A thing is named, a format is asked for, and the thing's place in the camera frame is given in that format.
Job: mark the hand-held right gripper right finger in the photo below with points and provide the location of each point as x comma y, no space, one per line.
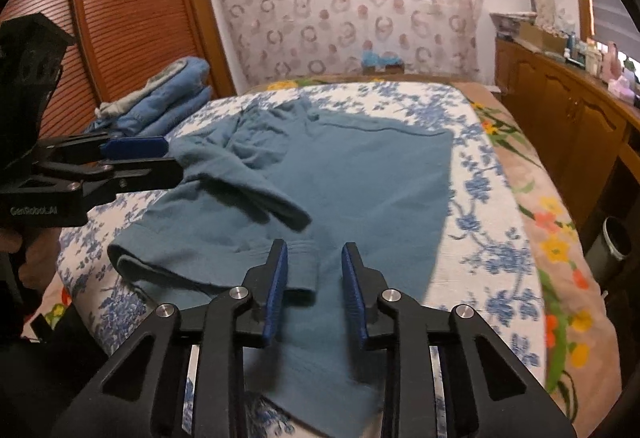
352,288

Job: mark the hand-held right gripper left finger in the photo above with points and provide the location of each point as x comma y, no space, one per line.
279,288

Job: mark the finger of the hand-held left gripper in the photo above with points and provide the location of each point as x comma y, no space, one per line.
132,146
145,174

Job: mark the teal pants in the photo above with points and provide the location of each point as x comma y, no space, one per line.
350,178

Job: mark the person's left hand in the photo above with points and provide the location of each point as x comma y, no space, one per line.
10,240

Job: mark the grey white folded cloth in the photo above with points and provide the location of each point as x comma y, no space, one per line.
122,100

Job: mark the folded blue clothes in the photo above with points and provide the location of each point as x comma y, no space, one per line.
165,103

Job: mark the wooden louvered wardrobe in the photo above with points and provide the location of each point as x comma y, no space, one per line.
130,8

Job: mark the blue floral white sheet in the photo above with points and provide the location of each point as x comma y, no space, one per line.
492,228

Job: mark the colourful flower blanket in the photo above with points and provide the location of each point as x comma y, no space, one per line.
552,218

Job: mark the small cardboard box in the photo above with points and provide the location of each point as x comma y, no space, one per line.
385,69

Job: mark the grey trash bin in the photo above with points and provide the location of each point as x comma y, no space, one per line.
607,248

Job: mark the wooden cabinet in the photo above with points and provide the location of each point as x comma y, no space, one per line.
565,118

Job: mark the stack of printed boxes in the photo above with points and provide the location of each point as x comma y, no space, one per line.
512,23

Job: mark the white bottle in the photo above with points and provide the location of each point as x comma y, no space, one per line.
592,55

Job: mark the pink tissue box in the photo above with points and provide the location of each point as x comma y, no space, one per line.
621,89

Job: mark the pink bottle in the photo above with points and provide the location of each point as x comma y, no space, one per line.
611,60

